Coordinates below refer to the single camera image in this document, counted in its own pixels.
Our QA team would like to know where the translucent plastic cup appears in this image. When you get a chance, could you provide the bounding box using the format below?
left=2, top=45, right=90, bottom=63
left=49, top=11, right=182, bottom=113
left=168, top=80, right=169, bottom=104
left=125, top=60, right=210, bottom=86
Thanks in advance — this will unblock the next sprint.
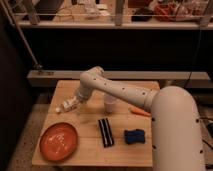
left=104, top=94, right=116, bottom=114

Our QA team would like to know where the white plastic bottle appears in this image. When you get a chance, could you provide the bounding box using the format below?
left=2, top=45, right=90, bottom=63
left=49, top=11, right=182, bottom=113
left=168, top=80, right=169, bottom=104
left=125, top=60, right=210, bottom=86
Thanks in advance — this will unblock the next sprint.
left=55, top=97, right=78, bottom=114

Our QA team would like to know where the grey metal pole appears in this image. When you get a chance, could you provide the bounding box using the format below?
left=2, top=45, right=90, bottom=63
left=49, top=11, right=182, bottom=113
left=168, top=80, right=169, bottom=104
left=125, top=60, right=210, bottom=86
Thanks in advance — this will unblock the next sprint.
left=1, top=0, right=43, bottom=74

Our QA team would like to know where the black striped eraser block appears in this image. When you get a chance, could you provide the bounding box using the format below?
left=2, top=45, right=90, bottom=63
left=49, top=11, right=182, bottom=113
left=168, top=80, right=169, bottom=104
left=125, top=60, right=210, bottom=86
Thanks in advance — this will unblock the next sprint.
left=98, top=118, right=114, bottom=148

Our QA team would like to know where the blue sponge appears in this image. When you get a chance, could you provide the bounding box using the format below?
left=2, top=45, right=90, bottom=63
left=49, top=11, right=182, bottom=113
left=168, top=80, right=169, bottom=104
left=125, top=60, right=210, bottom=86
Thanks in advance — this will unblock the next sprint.
left=124, top=129, right=145, bottom=144

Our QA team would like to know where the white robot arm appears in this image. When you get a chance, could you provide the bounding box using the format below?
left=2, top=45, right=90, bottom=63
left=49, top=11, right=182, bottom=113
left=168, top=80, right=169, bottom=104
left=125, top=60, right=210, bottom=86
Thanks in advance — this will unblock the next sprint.
left=76, top=66, right=205, bottom=171

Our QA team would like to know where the orange carrot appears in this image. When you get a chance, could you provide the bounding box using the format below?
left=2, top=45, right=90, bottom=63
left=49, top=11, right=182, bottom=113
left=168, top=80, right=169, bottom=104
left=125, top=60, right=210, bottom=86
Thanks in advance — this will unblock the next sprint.
left=130, top=107, right=151, bottom=117

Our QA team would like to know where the orange plate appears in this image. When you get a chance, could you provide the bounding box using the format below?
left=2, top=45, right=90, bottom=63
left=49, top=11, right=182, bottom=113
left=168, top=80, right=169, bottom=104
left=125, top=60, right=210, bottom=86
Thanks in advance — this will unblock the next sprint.
left=39, top=122, right=78, bottom=162

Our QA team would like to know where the metal window rail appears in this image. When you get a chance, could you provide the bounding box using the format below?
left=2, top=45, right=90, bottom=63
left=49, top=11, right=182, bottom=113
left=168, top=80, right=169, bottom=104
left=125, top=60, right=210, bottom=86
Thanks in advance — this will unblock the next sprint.
left=27, top=70, right=213, bottom=89

